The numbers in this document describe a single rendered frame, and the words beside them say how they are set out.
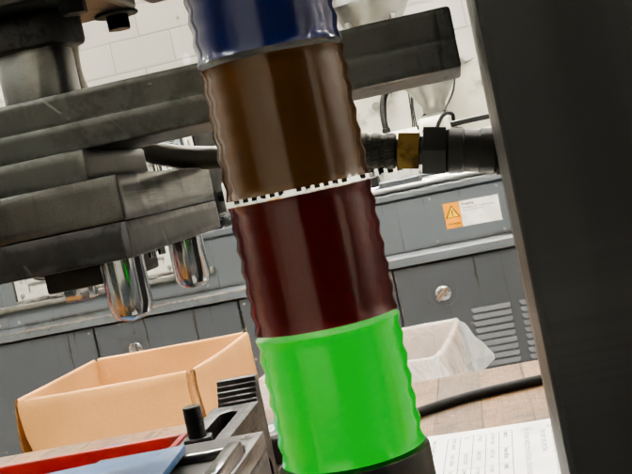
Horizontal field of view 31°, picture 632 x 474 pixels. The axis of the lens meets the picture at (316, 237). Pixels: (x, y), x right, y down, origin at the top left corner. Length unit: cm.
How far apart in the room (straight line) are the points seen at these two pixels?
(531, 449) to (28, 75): 46
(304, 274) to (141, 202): 25
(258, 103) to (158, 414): 261
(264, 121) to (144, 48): 710
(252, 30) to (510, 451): 60
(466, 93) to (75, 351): 221
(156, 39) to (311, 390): 708
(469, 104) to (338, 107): 530
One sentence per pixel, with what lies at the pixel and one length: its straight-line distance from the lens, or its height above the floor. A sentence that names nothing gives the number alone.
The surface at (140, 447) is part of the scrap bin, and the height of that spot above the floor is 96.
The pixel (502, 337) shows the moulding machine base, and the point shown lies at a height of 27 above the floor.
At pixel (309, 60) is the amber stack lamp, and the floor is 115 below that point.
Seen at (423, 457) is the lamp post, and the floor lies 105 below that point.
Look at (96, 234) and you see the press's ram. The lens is 49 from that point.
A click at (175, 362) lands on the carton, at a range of 342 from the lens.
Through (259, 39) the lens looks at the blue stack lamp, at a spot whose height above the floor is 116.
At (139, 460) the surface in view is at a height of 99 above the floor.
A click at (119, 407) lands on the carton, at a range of 291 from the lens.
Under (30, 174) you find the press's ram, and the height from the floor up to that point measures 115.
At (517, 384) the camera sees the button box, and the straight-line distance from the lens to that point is 104.
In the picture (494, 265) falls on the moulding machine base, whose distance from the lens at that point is 501.
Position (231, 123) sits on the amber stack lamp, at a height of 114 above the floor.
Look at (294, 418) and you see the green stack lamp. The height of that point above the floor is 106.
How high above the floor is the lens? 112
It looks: 3 degrees down
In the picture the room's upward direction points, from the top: 12 degrees counter-clockwise
